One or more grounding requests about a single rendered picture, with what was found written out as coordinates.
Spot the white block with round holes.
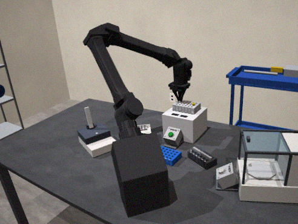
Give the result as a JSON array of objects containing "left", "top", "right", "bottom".
[
  {"left": 162, "top": 100, "right": 207, "bottom": 149},
  {"left": 137, "top": 124, "right": 151, "bottom": 134}
]

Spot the blue tube rack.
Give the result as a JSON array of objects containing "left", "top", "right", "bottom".
[{"left": 161, "top": 146, "right": 182, "bottom": 166}]

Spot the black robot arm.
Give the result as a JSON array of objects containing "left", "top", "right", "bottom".
[{"left": 83, "top": 23, "right": 193, "bottom": 140}]

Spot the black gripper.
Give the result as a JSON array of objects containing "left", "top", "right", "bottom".
[{"left": 168, "top": 74, "right": 190, "bottom": 101}]

